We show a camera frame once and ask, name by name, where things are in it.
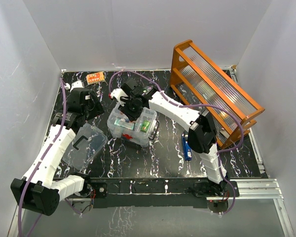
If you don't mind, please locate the green small box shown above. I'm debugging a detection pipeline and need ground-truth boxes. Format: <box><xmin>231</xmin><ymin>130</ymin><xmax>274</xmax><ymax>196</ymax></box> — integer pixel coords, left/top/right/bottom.
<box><xmin>140</xmin><ymin>120</ymin><xmax>150</xmax><ymax>133</ymax></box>

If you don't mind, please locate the clear first aid box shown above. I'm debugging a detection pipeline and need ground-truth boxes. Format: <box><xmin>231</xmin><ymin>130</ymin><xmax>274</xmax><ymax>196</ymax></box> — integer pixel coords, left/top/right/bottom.
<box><xmin>106</xmin><ymin>102</ymin><xmax>160</xmax><ymax>148</ymax></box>

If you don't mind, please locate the clear box lid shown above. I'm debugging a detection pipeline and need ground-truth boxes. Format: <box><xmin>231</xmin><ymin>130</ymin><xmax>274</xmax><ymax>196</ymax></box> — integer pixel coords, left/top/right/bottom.
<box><xmin>62</xmin><ymin>123</ymin><xmax>108</xmax><ymax>170</ymax></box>

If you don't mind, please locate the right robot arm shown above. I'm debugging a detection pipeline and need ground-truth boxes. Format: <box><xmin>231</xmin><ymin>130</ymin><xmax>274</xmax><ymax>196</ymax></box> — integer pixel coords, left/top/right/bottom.
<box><xmin>111</xmin><ymin>79</ymin><xmax>228</xmax><ymax>196</ymax></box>

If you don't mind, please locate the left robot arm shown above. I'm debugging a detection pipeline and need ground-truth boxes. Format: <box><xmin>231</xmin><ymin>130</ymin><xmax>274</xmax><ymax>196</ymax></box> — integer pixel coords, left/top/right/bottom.
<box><xmin>10</xmin><ymin>87</ymin><xmax>107</xmax><ymax>216</ymax></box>

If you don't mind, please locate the orange pill blister pack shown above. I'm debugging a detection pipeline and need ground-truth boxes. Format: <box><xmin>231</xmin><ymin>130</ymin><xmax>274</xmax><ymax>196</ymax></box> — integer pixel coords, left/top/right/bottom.
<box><xmin>86</xmin><ymin>72</ymin><xmax>105</xmax><ymax>85</ymax></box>

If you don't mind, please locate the blue thermometer case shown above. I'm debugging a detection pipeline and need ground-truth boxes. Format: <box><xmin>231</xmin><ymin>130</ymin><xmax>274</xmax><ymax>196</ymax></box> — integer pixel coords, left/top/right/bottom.
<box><xmin>182</xmin><ymin>132</ymin><xmax>192</xmax><ymax>161</ymax></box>

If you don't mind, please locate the orange wooden shelf rack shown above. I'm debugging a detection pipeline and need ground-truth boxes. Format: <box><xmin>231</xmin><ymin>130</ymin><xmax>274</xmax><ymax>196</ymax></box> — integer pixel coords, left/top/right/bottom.
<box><xmin>170</xmin><ymin>39</ymin><xmax>265</xmax><ymax>149</ymax></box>

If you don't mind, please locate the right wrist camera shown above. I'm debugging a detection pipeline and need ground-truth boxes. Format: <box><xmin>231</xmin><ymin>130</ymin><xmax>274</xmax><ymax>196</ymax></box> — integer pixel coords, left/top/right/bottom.
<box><xmin>109</xmin><ymin>88</ymin><xmax>129</xmax><ymax>106</ymax></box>

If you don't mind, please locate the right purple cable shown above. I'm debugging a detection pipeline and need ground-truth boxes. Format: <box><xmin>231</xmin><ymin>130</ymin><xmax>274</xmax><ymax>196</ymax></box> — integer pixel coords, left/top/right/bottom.
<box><xmin>109</xmin><ymin>71</ymin><xmax>245</xmax><ymax>215</ymax></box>

